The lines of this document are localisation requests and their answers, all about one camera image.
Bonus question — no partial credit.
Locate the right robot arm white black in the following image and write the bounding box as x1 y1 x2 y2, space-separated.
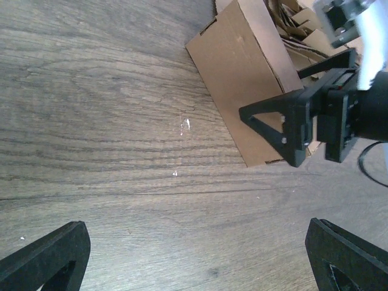
239 48 387 167

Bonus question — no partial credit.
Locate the stack of flat cardboard sheets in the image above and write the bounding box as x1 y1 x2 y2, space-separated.
212 0 364 80

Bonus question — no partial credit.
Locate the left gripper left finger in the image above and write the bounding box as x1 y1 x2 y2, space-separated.
1 221 90 290

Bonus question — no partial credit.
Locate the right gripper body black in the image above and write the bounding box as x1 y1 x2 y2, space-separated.
308 69 358 162

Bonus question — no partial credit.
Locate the cardboard box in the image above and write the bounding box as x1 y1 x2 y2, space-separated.
186 1 320 167

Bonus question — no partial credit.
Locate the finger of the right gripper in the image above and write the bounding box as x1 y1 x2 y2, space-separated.
298 48 358 79
239 89 311 167

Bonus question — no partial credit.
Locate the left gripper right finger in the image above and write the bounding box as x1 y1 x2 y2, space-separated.
305 218 387 290

